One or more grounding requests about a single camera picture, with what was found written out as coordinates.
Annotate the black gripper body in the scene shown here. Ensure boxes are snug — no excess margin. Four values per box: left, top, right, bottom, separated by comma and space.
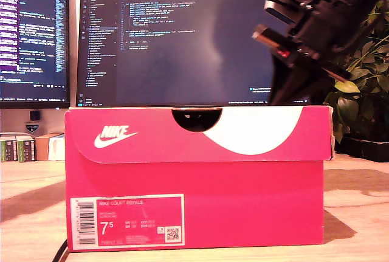
251, 20, 354, 82

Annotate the red Nike shoebox with lid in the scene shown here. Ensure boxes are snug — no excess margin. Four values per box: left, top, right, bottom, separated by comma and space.
64, 105, 335, 253

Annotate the brown cardboard box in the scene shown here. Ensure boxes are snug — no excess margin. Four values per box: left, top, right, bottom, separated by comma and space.
35, 133, 65, 162

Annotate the green and white box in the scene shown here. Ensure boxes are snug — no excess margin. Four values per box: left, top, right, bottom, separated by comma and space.
16, 135, 36, 163
0, 135, 18, 163

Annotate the green leafy houseplant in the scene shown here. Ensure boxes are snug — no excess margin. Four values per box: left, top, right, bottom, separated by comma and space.
322, 0, 389, 145

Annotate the black plant tray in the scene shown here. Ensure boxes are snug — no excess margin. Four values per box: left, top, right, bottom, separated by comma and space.
334, 134, 389, 163

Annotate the large computer monitor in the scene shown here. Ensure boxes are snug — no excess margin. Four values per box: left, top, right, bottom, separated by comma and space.
75, 0, 311, 108

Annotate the computer monitor with purple window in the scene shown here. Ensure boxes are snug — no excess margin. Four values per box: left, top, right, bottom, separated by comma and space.
0, 0, 71, 110

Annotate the dark shield badge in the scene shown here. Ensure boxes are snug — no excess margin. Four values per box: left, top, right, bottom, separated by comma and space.
25, 122, 40, 136

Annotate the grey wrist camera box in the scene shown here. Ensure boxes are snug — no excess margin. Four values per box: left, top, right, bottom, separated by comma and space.
263, 0, 301, 24

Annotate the black cable on table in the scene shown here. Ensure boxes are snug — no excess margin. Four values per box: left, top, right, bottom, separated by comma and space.
50, 238, 69, 262

